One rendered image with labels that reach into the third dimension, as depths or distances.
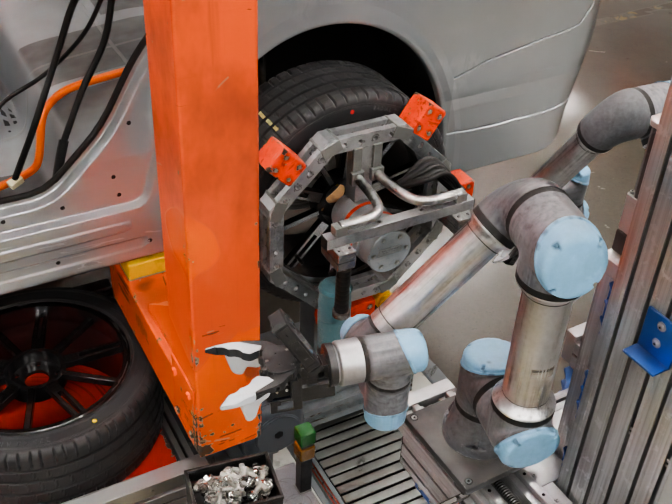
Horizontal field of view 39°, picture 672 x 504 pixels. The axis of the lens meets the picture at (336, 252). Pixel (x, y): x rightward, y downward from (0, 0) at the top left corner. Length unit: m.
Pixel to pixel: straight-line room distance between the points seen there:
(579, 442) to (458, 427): 0.24
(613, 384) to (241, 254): 0.78
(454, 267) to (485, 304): 2.01
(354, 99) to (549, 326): 1.01
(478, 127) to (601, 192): 1.61
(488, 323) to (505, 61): 1.12
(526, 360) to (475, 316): 1.92
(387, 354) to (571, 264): 0.32
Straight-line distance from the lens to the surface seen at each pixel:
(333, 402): 2.93
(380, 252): 2.37
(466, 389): 1.86
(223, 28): 1.69
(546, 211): 1.51
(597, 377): 1.84
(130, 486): 2.46
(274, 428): 2.60
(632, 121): 2.18
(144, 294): 2.53
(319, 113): 2.35
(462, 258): 1.61
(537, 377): 1.66
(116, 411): 2.47
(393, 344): 1.53
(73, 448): 2.43
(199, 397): 2.17
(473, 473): 1.93
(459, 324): 3.51
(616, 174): 4.57
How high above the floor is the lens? 2.27
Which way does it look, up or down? 37 degrees down
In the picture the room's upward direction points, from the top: 3 degrees clockwise
